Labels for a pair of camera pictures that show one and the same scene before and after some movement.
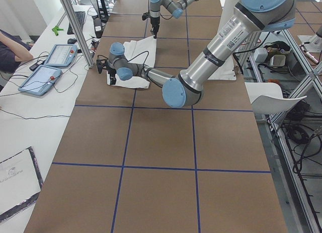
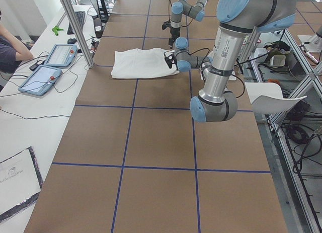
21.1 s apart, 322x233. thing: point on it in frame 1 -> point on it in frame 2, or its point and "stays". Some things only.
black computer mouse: (71, 41) stays
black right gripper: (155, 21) -> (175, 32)
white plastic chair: (266, 98) stays
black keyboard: (80, 15) stays
